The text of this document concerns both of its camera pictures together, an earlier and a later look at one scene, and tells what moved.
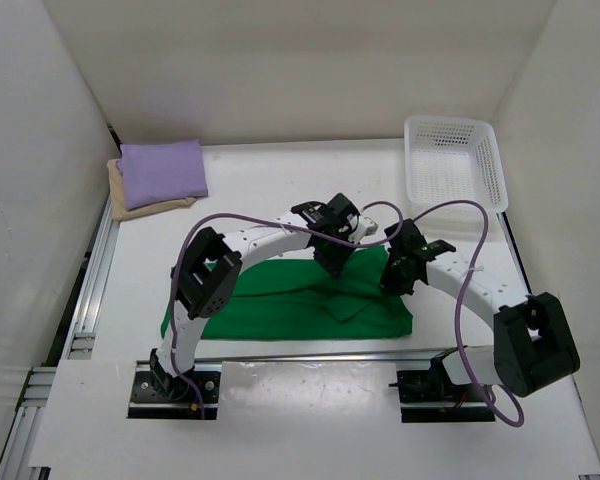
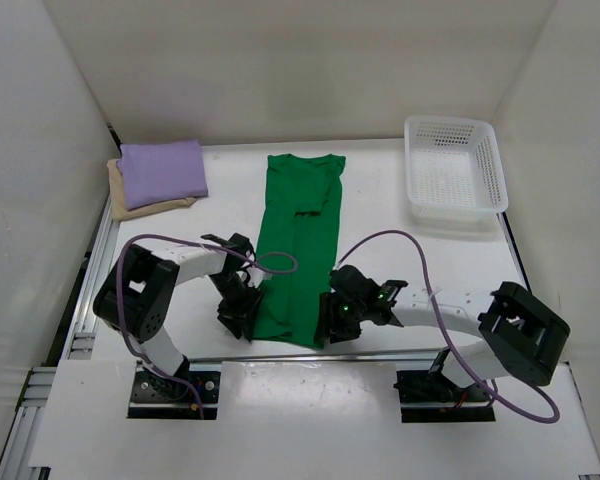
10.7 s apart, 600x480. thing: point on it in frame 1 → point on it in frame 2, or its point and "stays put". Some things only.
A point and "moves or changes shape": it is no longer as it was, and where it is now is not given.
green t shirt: [299, 298] moves or changes shape
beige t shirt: [118, 198] stays put
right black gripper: [395, 278] → [333, 316]
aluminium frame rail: [40, 384] stays put
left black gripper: [331, 257] → [238, 310]
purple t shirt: [158, 172] stays put
